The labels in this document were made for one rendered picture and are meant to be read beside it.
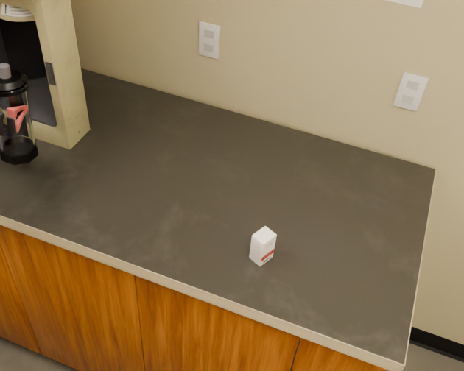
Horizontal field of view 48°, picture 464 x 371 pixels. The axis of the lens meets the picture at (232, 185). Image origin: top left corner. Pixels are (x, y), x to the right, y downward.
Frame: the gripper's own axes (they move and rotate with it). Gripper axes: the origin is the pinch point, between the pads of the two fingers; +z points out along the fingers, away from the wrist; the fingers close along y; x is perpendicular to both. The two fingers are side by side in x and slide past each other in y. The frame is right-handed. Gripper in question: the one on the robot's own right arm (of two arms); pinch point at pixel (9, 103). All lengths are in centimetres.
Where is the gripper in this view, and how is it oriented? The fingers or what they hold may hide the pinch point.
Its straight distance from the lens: 148.4
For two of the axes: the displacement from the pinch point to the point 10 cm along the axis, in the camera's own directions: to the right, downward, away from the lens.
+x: -1.2, 7.8, 6.2
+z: 3.6, -5.5, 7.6
